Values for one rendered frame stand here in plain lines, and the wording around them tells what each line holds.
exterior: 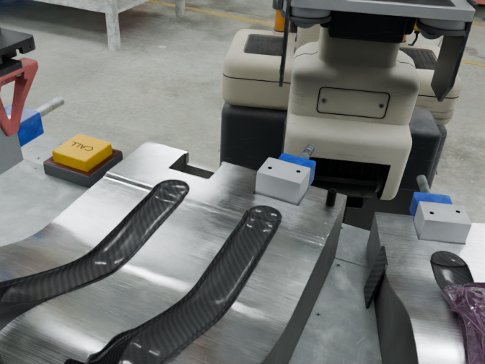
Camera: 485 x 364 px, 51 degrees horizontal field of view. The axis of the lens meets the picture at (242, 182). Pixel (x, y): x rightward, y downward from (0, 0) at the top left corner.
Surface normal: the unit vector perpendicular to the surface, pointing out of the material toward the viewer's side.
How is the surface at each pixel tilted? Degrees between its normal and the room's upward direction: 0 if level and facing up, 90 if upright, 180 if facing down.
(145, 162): 0
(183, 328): 27
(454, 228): 90
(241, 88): 90
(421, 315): 16
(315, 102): 98
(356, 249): 0
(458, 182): 0
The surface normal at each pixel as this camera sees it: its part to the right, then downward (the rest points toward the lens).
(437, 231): -0.11, 0.54
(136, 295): 0.22, -0.96
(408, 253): 0.05, -0.84
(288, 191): -0.40, 0.48
